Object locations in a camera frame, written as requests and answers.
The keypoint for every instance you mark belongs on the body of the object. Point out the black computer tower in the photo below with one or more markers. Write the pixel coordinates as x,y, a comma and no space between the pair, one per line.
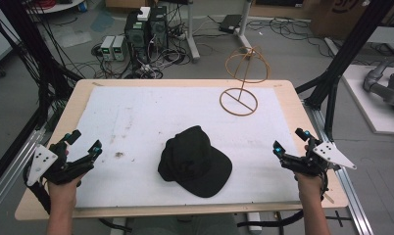
136,36
158,27

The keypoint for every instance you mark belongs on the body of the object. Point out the white round table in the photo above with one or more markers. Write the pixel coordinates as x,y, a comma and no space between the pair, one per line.
59,6

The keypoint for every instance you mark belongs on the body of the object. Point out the white floor board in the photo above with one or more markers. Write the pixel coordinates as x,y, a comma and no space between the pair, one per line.
371,111

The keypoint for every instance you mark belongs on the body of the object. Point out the white box on tower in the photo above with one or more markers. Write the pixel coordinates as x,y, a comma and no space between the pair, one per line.
144,13

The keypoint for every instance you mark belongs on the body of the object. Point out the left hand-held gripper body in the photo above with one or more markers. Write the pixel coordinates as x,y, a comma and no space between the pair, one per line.
59,169

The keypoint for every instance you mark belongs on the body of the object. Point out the white table mat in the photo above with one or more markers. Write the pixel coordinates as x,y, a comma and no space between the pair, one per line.
146,117

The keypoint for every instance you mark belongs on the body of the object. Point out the black frame post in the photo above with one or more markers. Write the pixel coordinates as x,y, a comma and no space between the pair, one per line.
348,49
28,42

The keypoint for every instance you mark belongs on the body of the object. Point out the wooden table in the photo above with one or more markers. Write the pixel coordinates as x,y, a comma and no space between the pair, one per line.
307,117

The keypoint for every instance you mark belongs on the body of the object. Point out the black baseball cap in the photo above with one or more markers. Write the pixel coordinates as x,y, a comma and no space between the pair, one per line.
198,163

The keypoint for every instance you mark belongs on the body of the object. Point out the grey desk leg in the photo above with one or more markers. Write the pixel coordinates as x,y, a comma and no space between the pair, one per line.
192,32
244,26

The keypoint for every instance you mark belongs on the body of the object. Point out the person's right hand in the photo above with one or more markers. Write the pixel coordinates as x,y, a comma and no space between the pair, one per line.
309,186

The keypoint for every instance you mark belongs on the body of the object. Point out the grey bench power supply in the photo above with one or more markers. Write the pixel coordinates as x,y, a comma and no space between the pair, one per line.
107,47
119,47

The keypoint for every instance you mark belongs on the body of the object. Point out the person's left hand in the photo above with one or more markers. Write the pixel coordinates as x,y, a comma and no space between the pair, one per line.
63,196

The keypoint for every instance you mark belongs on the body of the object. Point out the white power strip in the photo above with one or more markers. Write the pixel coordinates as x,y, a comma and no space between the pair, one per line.
145,68

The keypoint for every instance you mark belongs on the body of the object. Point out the black flat box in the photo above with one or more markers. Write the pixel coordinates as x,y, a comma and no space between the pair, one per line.
230,23

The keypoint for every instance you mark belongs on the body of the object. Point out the aluminium rail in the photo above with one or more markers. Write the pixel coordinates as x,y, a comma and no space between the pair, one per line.
348,196
12,169

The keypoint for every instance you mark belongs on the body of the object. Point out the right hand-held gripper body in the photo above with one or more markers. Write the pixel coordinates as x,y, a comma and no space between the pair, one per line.
311,163

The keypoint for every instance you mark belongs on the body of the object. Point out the brown cardboard box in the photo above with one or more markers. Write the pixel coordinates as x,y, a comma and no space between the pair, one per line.
342,16

